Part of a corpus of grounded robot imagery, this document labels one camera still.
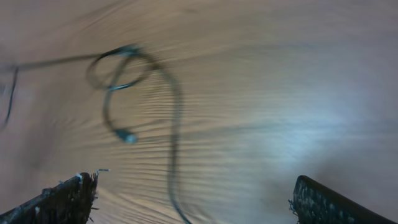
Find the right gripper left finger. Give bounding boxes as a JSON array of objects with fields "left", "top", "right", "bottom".
[{"left": 1, "top": 172, "right": 98, "bottom": 224}]

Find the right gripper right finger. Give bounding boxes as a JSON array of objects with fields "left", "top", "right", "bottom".
[{"left": 290, "top": 175, "right": 397, "bottom": 224}]

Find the thin black USB cable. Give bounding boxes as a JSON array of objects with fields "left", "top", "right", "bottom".
[{"left": 0, "top": 45, "right": 193, "bottom": 224}]

